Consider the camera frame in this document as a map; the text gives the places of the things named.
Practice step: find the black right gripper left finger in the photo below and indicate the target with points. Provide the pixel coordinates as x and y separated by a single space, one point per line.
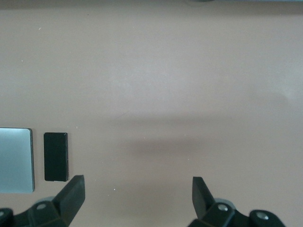
68 201

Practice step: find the silver closed laptop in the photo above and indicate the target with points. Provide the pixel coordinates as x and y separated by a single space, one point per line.
15 160

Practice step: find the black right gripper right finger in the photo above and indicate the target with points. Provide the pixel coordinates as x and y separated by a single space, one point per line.
203 201

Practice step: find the black smartphone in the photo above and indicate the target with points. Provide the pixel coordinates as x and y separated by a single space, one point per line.
56 157

